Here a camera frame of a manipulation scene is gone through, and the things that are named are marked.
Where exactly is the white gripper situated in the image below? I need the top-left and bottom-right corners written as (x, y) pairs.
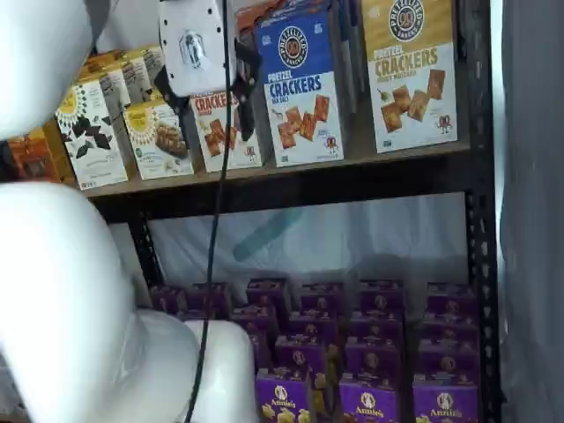
top-left (152, 0), bottom-right (262, 150)

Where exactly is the orange snack box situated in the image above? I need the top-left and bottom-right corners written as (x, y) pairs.
top-left (6, 117), bottom-right (77, 184)

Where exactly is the black cable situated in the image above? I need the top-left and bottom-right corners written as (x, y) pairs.
top-left (182, 0), bottom-right (233, 423)

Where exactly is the wooden shelf board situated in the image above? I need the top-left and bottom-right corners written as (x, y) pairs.
top-left (81, 139), bottom-right (473, 199)

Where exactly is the purple Annie's box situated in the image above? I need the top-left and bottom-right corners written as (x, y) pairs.
top-left (349, 309), bottom-right (405, 345)
top-left (245, 277), bottom-right (291, 310)
top-left (254, 367), bottom-right (312, 423)
top-left (230, 305), bottom-right (278, 337)
top-left (149, 285), bottom-right (187, 315)
top-left (274, 334), bottom-right (329, 376)
top-left (416, 338), bottom-right (481, 386)
top-left (344, 338), bottom-right (404, 385)
top-left (287, 310), bottom-right (340, 341)
top-left (186, 283), bottom-right (231, 319)
top-left (411, 381), bottom-right (481, 423)
top-left (358, 278), bottom-right (405, 315)
top-left (425, 282), bottom-right (478, 319)
top-left (301, 282), bottom-right (345, 315)
top-left (420, 314), bottom-right (480, 345)
top-left (337, 378), bottom-right (404, 423)

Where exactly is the Simple Mills almond bars box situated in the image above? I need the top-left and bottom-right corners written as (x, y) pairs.
top-left (122, 101), bottom-right (196, 182)
top-left (130, 86), bottom-right (172, 109)

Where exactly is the white backdrop sheet teal logo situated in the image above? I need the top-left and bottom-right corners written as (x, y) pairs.
top-left (108, 192), bottom-right (469, 308)

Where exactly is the black metal shelf rack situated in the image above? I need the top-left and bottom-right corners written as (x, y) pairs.
top-left (87, 0), bottom-right (504, 423)

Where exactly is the Simple Mills mint chocolate box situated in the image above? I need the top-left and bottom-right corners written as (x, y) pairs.
top-left (85, 53), bottom-right (153, 105)
top-left (100, 42), bottom-right (167, 92)
top-left (73, 64), bottom-right (132, 109)
top-left (54, 80), bottom-right (130, 191)

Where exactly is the blue pretzel crackers box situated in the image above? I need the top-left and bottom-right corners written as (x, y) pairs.
top-left (254, 10), bottom-right (345, 168)

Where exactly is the grey curtain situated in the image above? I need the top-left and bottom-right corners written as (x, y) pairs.
top-left (491, 0), bottom-right (564, 423)

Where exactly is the white cracker box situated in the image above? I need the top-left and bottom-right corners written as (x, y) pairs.
top-left (360, 0), bottom-right (460, 155)

